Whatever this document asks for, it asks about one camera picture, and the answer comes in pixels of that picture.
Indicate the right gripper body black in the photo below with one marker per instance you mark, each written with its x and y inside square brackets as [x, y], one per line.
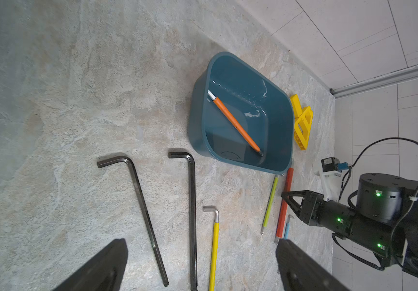
[331, 215]

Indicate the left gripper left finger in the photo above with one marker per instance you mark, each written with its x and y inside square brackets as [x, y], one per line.
[103, 272]

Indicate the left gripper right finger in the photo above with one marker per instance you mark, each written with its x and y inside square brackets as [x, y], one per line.
[300, 272]

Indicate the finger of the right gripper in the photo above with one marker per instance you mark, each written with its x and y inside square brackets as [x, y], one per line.
[301, 203]

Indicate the red handled hex key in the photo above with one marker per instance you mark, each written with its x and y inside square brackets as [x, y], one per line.
[284, 207]

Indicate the blue handled hex key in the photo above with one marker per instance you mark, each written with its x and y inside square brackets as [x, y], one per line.
[287, 226]

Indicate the green handled hex key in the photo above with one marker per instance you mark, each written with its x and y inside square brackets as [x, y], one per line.
[269, 204]

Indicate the yellow handled hex key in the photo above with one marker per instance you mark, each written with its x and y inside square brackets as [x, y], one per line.
[214, 245]

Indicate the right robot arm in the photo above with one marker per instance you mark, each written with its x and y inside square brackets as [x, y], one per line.
[383, 221]

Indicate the teal plastic storage box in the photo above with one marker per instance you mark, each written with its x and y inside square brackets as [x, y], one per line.
[263, 110]

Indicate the yellow plastic triangle holder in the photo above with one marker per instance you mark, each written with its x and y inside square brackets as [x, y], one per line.
[303, 122]

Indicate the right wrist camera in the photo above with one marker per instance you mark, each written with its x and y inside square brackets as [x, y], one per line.
[332, 174]

